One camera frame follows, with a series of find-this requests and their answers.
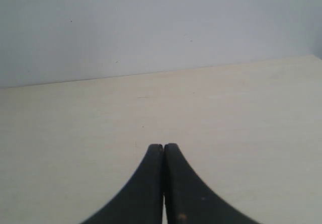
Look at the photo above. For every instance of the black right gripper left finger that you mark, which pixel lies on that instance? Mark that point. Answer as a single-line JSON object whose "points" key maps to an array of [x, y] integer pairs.
{"points": [[141, 199]]}

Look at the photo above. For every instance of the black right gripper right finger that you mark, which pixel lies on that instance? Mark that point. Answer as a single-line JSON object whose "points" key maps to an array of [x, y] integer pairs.
{"points": [[188, 199]]}

